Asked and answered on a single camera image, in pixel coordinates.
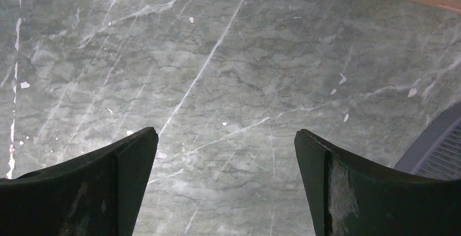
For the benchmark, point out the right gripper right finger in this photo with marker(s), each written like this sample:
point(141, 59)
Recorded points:
point(351, 195)

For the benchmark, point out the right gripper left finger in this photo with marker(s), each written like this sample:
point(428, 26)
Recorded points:
point(98, 193)

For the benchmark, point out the dark grey mesh bin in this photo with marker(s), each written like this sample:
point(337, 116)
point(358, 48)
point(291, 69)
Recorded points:
point(436, 152)

